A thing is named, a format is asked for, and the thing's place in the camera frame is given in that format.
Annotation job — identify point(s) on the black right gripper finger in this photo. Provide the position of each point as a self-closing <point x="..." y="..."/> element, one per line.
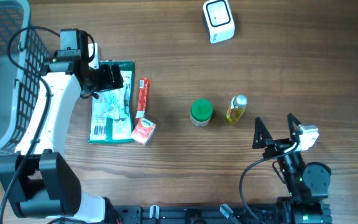
<point x="293" y="124"/>
<point x="262" y="137"/>

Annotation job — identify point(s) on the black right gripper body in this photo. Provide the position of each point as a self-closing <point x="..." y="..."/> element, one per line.
<point x="276" y="145"/>

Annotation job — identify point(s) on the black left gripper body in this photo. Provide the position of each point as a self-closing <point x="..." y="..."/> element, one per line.
<point x="102" y="79"/>

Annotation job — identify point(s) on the light green wipes pack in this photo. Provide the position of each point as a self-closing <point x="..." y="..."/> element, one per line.
<point x="116" y="105"/>

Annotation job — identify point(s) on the yellow liquid bottle silver cap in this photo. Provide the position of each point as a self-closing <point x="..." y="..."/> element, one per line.
<point x="236" y="109"/>

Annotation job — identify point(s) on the red stick sachet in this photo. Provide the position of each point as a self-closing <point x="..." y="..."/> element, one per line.
<point x="144" y="85"/>

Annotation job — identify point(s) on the green glove package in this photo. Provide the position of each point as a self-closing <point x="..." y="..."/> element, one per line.
<point x="105" y="130"/>

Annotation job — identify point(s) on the red white tissue pack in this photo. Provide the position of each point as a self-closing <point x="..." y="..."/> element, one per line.
<point x="143" y="131"/>

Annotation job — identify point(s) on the green lid jar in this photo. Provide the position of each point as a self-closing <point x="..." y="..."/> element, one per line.
<point x="201" y="112"/>

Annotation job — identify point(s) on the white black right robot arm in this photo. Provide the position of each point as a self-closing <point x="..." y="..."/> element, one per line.
<point x="307" y="183"/>

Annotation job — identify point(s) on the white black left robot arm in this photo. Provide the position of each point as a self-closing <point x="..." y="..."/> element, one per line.
<point x="37" y="180"/>

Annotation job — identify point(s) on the white barcode scanner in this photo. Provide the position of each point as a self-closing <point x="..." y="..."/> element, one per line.
<point x="218" y="20"/>

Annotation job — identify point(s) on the grey plastic mesh basket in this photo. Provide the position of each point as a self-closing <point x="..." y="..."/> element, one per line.
<point x="20" y="56"/>

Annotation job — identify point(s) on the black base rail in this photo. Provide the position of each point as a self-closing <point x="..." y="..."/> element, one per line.
<point x="268" y="213"/>

